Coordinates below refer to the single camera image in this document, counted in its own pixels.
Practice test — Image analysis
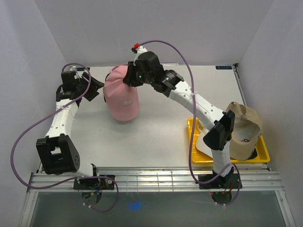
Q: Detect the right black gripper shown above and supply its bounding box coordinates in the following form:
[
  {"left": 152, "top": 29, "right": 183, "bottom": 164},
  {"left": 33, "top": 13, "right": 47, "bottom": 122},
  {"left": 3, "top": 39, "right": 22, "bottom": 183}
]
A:
[{"left": 123, "top": 61, "right": 153, "bottom": 87}]

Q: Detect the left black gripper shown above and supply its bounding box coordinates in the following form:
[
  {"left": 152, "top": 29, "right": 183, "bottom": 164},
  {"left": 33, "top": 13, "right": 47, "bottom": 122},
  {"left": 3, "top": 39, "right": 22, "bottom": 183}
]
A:
[{"left": 76, "top": 72, "right": 105, "bottom": 102}]

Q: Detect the pink baseball cap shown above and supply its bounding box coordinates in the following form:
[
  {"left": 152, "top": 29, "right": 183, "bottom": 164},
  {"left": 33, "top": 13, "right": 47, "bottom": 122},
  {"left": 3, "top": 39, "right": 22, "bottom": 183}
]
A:
[{"left": 106, "top": 65, "right": 139, "bottom": 122}]

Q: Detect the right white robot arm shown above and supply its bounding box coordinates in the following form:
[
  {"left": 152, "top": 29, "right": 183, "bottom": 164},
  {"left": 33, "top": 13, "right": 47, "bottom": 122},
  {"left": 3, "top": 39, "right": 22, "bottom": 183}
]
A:
[{"left": 123, "top": 46, "right": 235, "bottom": 188}]

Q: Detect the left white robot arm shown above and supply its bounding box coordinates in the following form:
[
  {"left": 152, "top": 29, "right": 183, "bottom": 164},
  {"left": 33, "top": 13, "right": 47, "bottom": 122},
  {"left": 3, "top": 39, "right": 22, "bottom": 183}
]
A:
[{"left": 36, "top": 71, "right": 104, "bottom": 189}]

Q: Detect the right black corner label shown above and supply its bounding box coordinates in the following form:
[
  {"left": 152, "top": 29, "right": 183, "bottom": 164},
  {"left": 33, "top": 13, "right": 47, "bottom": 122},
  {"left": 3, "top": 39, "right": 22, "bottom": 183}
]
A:
[{"left": 215, "top": 66, "right": 232, "bottom": 70}]

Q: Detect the white baseball cap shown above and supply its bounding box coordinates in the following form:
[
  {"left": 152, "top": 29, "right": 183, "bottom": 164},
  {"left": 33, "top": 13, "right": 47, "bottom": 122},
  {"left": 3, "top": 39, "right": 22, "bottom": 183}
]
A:
[{"left": 196, "top": 121, "right": 213, "bottom": 158}]

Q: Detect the beige baseball cap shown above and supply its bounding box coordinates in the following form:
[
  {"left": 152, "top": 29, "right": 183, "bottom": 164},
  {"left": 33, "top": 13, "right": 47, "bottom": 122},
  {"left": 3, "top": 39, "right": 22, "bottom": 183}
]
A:
[{"left": 227, "top": 102, "right": 263, "bottom": 161}]

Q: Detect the yellow plastic tray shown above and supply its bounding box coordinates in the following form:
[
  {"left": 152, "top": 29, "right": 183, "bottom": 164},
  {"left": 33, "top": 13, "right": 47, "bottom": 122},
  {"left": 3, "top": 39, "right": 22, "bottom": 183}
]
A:
[{"left": 191, "top": 120, "right": 270, "bottom": 165}]

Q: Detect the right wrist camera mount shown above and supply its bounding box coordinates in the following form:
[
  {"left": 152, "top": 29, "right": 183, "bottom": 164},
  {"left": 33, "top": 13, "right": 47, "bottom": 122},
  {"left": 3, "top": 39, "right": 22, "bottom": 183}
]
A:
[{"left": 131, "top": 43, "right": 148, "bottom": 65}]

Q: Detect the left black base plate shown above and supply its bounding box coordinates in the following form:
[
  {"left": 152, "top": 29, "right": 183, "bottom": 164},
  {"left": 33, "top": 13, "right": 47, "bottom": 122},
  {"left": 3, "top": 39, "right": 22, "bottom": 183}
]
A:
[{"left": 73, "top": 175, "right": 116, "bottom": 190}]

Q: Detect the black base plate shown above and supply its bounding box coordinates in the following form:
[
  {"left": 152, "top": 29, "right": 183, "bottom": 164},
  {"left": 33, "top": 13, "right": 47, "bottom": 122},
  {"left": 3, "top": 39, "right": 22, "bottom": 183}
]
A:
[
  {"left": 199, "top": 174, "right": 242, "bottom": 189},
  {"left": 73, "top": 175, "right": 116, "bottom": 190}
]

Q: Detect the aluminium frame rail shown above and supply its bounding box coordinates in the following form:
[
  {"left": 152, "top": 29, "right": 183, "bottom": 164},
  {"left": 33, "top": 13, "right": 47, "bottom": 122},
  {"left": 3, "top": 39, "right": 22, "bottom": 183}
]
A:
[{"left": 26, "top": 170, "right": 285, "bottom": 192}]

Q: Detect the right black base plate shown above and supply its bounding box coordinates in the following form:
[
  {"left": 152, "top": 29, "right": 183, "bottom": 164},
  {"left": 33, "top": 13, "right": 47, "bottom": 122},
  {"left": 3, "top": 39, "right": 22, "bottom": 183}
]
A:
[{"left": 199, "top": 174, "right": 242, "bottom": 189}]

